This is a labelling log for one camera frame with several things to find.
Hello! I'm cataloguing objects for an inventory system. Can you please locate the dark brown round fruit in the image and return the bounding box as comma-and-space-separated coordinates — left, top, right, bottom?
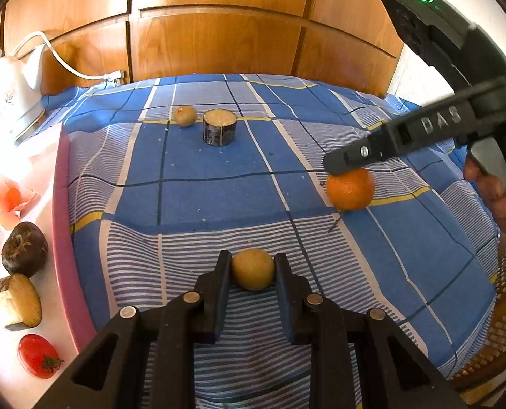
1, 222, 49, 278

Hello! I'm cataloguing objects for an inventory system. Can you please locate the orange pink food on tray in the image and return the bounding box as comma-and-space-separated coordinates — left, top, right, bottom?
0, 177, 41, 233

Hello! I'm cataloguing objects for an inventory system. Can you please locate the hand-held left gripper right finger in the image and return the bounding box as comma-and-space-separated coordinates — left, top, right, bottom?
274, 252, 467, 409

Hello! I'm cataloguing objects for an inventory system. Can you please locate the white power cable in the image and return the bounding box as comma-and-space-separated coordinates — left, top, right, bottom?
14, 31, 121, 82

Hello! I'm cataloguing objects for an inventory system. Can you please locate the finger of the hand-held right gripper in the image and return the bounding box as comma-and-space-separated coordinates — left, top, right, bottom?
323, 125, 403, 176

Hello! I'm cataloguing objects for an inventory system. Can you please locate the blue plaid bed sheet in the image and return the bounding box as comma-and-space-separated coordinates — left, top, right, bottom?
0, 73, 503, 409

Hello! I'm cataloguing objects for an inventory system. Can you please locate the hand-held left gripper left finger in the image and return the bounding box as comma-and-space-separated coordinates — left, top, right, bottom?
33, 249, 232, 409

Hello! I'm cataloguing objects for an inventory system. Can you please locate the orange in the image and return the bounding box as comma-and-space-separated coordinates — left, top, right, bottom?
326, 168, 375, 211

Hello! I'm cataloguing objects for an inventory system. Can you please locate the red cherry tomato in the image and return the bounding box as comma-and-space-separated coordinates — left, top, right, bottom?
18, 334, 65, 379

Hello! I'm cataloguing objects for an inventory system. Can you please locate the white electric kettle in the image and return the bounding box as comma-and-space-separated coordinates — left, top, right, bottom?
0, 49, 47, 158

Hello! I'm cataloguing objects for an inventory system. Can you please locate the white tray with pink rim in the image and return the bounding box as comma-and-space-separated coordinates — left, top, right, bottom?
0, 121, 98, 397

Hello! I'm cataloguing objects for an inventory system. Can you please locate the wooden wardrobe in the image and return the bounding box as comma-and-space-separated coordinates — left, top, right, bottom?
0, 0, 424, 99

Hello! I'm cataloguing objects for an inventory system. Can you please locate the cut dark-skinned fruit piece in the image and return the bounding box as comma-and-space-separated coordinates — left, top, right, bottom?
0, 273, 43, 331

